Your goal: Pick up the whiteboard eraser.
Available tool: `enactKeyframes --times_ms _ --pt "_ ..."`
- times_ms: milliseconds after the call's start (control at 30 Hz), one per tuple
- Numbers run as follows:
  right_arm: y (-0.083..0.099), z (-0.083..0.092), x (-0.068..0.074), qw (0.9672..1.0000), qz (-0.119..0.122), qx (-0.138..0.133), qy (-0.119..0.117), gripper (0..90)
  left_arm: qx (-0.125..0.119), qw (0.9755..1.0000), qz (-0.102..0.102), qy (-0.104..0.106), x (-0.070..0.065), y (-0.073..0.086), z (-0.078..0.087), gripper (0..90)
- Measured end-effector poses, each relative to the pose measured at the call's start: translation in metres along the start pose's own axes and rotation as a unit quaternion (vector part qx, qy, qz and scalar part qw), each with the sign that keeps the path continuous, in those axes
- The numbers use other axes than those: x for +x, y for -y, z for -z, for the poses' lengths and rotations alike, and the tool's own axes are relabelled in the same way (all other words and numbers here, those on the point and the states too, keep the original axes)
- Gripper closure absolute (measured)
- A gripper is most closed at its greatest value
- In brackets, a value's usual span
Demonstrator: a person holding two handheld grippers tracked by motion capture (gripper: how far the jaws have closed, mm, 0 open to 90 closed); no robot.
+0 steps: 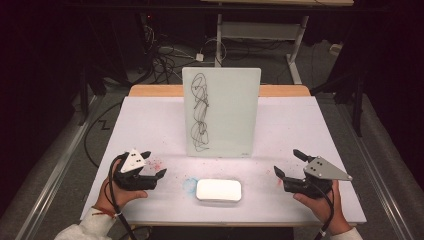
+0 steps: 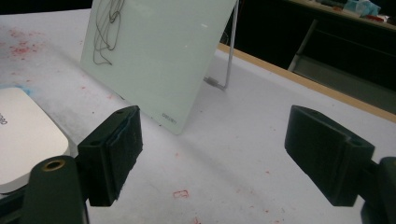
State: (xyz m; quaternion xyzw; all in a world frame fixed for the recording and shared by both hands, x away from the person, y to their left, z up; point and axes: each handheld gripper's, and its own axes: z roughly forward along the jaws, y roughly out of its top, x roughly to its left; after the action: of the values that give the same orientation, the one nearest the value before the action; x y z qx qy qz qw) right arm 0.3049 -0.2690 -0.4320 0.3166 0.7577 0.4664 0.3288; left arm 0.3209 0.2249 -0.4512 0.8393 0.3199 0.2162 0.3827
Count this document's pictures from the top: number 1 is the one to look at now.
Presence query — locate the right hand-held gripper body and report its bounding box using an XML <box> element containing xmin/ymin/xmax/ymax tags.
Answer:
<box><xmin>282</xmin><ymin>155</ymin><xmax>354</xmax><ymax>200</ymax></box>

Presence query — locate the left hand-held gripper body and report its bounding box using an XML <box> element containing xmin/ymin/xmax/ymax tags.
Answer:
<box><xmin>113</xmin><ymin>148</ymin><xmax>158</xmax><ymax>192</ymax></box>

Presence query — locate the white board eraser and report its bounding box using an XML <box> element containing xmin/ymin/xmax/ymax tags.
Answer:
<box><xmin>195</xmin><ymin>178</ymin><xmax>243</xmax><ymax>203</ymax></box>

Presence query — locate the person's right hand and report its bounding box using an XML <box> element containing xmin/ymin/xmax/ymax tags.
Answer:
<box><xmin>293</xmin><ymin>179</ymin><xmax>354</xmax><ymax>236</ymax></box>

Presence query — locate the person's left hand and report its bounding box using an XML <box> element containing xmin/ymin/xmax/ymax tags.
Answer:
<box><xmin>94</xmin><ymin>159</ymin><xmax>149</xmax><ymax>215</ymax></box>

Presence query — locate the white table cover sheet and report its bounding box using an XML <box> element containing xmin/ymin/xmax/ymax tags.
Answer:
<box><xmin>79</xmin><ymin>95</ymin><xmax>368</xmax><ymax>225</ymax></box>

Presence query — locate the wooden table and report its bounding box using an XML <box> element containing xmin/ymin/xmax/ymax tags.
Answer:
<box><xmin>79</xmin><ymin>84</ymin><xmax>368</xmax><ymax>228</ymax></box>

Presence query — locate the black metal stand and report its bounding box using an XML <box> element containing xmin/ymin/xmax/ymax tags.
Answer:
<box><xmin>74</xmin><ymin>19</ymin><xmax>134</xmax><ymax>127</ymax></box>
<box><xmin>309</xmin><ymin>19</ymin><xmax>368</xmax><ymax>138</ymax></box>

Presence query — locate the white glass whiteboard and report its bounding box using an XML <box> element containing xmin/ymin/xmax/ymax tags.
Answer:
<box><xmin>181</xmin><ymin>66</ymin><xmax>262</xmax><ymax>159</ymax></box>

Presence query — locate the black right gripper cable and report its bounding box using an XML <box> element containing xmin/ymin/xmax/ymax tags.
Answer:
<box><xmin>309</xmin><ymin>181</ymin><xmax>336</xmax><ymax>240</ymax></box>

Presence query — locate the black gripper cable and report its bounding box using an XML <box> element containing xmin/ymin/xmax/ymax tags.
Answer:
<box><xmin>309</xmin><ymin>181</ymin><xmax>336</xmax><ymax>240</ymax></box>
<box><xmin>107</xmin><ymin>154</ymin><xmax>138</xmax><ymax>240</ymax></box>

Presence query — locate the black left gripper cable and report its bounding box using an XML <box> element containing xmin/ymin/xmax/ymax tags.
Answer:
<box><xmin>107</xmin><ymin>154</ymin><xmax>138</xmax><ymax>240</ymax></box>

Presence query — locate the black floor cable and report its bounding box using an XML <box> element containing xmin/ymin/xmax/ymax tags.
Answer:
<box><xmin>83</xmin><ymin>101</ymin><xmax>124</xmax><ymax>169</ymax></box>

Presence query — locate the grey metal floor rail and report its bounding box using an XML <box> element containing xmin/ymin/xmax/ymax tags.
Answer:
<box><xmin>333</xmin><ymin>96</ymin><xmax>418</xmax><ymax>240</ymax></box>
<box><xmin>13</xmin><ymin>94</ymin><xmax>104</xmax><ymax>240</ymax></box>

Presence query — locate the red bracelet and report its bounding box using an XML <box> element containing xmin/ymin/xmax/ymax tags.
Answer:
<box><xmin>91</xmin><ymin>206</ymin><xmax>117</xmax><ymax>218</ymax></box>

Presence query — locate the tangle of black cables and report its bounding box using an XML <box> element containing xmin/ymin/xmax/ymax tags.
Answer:
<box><xmin>139</xmin><ymin>13</ymin><xmax>201</xmax><ymax>85</ymax></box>

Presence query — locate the white metal desk frame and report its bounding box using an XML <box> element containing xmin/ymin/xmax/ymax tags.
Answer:
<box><xmin>199</xmin><ymin>0</ymin><xmax>355</xmax><ymax>85</ymax></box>

